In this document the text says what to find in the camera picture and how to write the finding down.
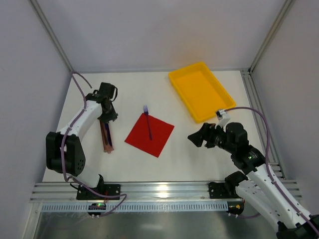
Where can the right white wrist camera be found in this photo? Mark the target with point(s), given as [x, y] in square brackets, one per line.
[223, 118]

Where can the left frame post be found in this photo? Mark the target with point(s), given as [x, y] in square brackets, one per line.
[50, 32]

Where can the frame post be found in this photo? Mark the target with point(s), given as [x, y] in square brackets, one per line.
[50, 32]
[282, 14]

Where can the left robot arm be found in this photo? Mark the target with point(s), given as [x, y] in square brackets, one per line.
[64, 151]

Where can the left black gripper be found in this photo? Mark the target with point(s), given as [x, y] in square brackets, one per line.
[107, 117]

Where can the slotted cable duct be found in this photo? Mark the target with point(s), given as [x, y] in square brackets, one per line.
[125, 207]

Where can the right frame post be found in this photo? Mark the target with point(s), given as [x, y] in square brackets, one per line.
[282, 14]

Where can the brown utensil tray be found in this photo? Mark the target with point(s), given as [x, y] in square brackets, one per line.
[107, 148]

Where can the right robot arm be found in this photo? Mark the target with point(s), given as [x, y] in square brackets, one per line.
[257, 184]

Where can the yellow plastic bin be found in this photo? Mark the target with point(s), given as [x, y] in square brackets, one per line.
[200, 91]

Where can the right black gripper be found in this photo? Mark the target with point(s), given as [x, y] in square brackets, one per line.
[207, 137]

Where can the purple plastic fork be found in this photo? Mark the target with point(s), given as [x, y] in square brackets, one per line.
[146, 112]

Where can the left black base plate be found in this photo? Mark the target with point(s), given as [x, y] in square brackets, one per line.
[107, 192]

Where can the front aluminium rail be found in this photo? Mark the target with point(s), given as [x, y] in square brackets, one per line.
[135, 191]

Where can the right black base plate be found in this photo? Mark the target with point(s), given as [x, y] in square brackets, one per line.
[222, 190]

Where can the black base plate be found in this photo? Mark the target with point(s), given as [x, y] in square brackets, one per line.
[107, 192]
[222, 190]

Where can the dark blue plastic spoon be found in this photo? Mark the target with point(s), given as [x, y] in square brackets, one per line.
[106, 125]

